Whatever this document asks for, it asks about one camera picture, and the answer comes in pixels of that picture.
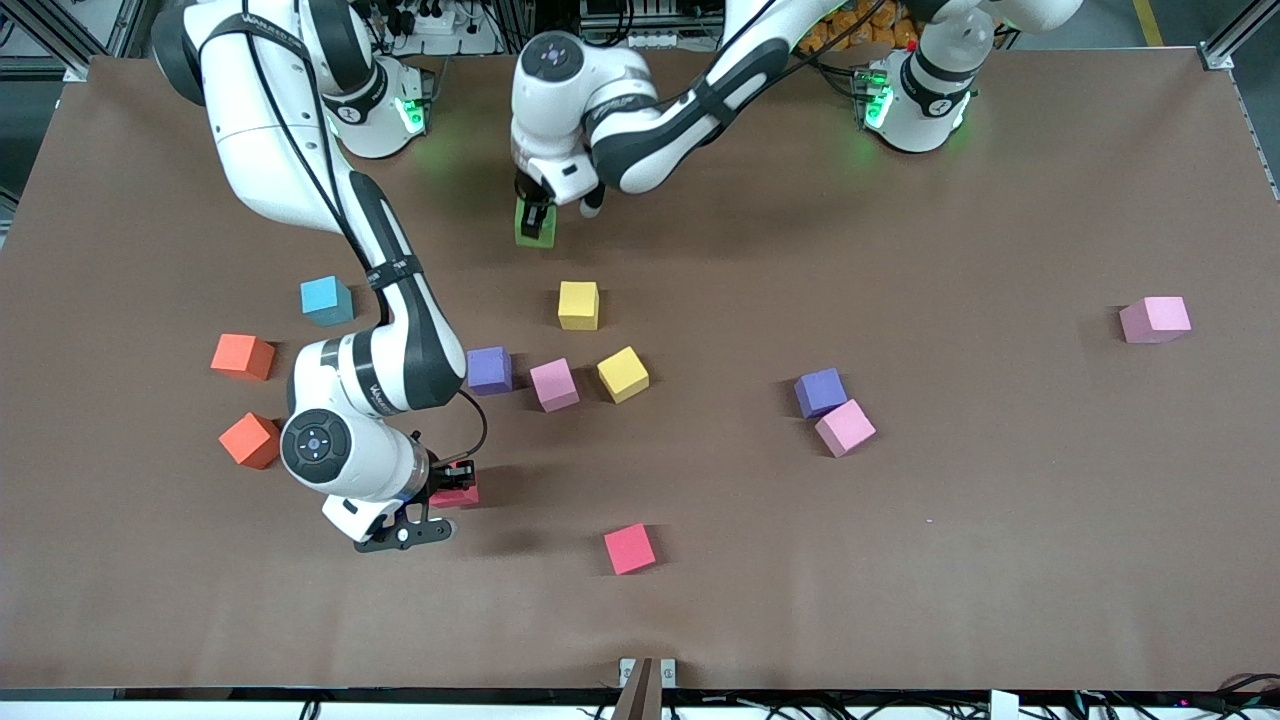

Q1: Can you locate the green foam cube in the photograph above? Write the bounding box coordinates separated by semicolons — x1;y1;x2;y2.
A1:
514;196;558;250

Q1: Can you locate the yellow foam cube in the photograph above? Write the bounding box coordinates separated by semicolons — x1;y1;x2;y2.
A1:
557;281;601;332
597;346;651;405

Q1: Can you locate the purple foam cube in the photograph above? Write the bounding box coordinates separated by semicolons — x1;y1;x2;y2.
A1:
794;367;849;420
466;346;514;396

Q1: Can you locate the pink foam cube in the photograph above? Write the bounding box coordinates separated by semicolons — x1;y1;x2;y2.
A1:
1118;296;1193;345
529;358;581;413
814;398;877;459

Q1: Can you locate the white power strip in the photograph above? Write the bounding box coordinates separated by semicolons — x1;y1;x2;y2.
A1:
372;0;501;56

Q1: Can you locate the orange foam cube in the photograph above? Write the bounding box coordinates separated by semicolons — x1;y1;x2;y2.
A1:
218;411;285;471
210;333;276;382

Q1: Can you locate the grey electronics rack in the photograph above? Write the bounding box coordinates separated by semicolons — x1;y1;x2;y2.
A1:
578;0;726;51

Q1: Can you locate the blue foam cube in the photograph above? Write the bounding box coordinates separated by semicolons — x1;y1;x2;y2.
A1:
300;276;355;328

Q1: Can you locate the brown table cover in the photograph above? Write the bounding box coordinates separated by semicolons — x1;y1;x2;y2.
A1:
0;48;1280;693

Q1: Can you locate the orange snack bag pile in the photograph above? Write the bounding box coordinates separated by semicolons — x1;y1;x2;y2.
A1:
797;0;926;53

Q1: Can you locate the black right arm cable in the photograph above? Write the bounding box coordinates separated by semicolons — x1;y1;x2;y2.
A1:
243;0;489;461

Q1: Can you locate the small metal bracket plate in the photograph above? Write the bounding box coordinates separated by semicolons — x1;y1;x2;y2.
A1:
618;657;678;691

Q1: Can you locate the brown camera pole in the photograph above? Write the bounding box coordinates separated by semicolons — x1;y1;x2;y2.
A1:
610;657;666;720

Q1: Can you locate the aluminium frame post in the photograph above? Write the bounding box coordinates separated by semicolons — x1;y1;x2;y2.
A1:
1200;0;1280;71
0;0;151;83

